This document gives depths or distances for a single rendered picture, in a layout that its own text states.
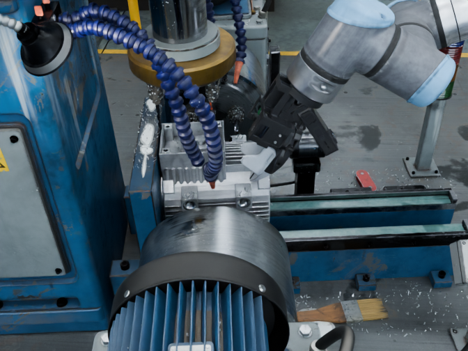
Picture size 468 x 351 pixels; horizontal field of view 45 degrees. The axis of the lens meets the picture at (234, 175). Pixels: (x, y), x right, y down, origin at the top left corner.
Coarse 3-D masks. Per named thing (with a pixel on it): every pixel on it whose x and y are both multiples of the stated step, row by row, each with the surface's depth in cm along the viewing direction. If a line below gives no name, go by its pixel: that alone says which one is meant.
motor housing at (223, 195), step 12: (228, 144) 112; (240, 144) 111; (228, 156) 109; (240, 156) 108; (228, 168) 107; (240, 168) 107; (228, 180) 107; (240, 180) 107; (180, 192) 107; (204, 192) 107; (216, 192) 107; (228, 192) 107; (252, 192) 107; (264, 192) 107; (168, 204) 106; (180, 204) 106; (204, 204) 106; (216, 204) 106; (228, 204) 107; (252, 204) 107; (264, 204) 107; (168, 216) 108; (264, 216) 108
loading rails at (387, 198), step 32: (352, 192) 126; (384, 192) 126; (416, 192) 126; (448, 192) 126; (288, 224) 126; (320, 224) 127; (352, 224) 127; (384, 224) 127; (416, 224) 128; (448, 224) 119; (320, 256) 118; (352, 256) 119; (384, 256) 119; (416, 256) 119; (448, 256) 120
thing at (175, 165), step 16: (192, 128) 111; (160, 144) 105; (176, 144) 110; (224, 144) 105; (160, 160) 104; (176, 160) 104; (224, 160) 104; (176, 176) 106; (192, 176) 106; (224, 176) 107
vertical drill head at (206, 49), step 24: (168, 0) 86; (192, 0) 86; (168, 24) 88; (192, 24) 89; (168, 48) 89; (192, 48) 89; (216, 48) 92; (144, 72) 90; (192, 72) 88; (216, 72) 91; (216, 96) 96
